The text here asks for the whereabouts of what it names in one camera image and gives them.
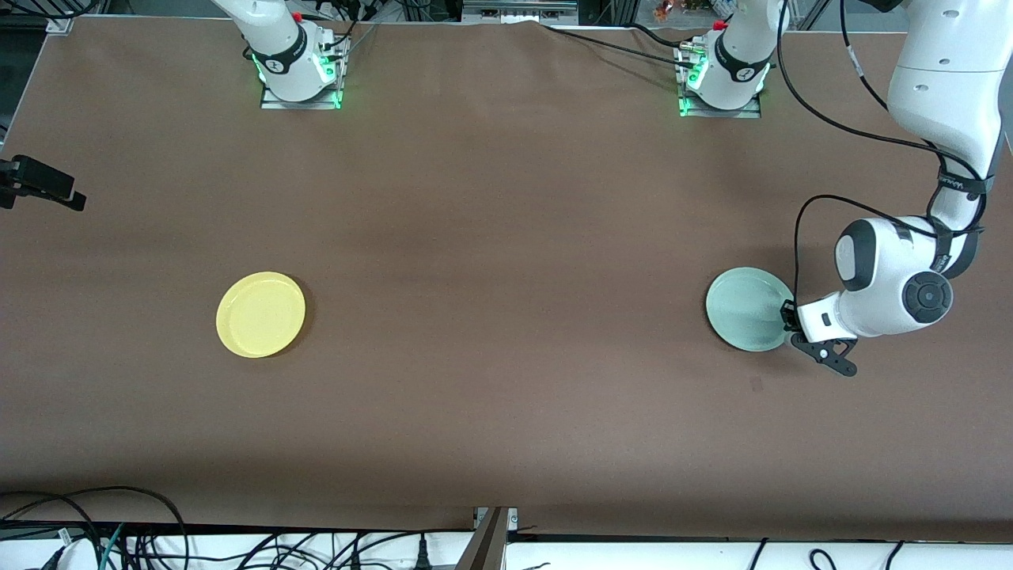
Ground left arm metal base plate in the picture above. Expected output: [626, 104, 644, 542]
[674, 40, 762, 120]

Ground long black base power cable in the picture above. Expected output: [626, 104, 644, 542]
[541, 24, 697, 72]

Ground grey base cable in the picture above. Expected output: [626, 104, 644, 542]
[344, 22, 381, 60]

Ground pale green plate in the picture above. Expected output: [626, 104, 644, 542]
[705, 267, 795, 352]

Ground aluminium frame rail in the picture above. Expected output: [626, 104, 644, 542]
[461, 0, 580, 26]

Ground short black base cable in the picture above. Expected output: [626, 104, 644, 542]
[625, 22, 705, 50]

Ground aluminium profile post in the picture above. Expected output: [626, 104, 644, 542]
[455, 507, 519, 570]

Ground large black looped cable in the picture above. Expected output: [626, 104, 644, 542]
[0, 485, 189, 570]

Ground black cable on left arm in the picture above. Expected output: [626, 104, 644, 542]
[776, 0, 990, 298]

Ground brown table cover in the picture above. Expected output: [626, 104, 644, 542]
[0, 16, 1013, 544]

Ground green cable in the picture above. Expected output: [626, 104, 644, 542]
[99, 522, 125, 570]

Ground yellow plate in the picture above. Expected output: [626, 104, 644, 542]
[215, 272, 306, 359]

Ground colourful background objects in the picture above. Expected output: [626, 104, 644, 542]
[653, 0, 713, 21]

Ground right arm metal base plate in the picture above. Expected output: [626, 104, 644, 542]
[260, 36, 351, 110]

